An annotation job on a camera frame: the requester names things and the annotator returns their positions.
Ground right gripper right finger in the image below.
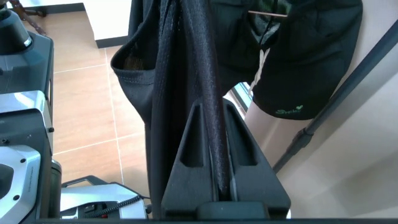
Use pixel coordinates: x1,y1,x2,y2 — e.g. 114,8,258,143
222,98,292,219

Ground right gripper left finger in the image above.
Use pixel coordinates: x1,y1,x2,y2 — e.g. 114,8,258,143
160,99,219,219

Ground black shirt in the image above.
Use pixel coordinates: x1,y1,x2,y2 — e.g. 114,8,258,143
110,0,239,220

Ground black shorts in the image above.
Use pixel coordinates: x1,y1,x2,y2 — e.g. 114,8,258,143
211,0,364,121

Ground pink clothes hanger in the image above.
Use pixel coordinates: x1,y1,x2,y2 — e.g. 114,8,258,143
248,10,289,19

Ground black clothes rack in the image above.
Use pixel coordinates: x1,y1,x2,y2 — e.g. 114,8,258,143
272,27,398,174

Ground beige curtain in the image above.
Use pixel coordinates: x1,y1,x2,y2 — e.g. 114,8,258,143
244,0,398,219

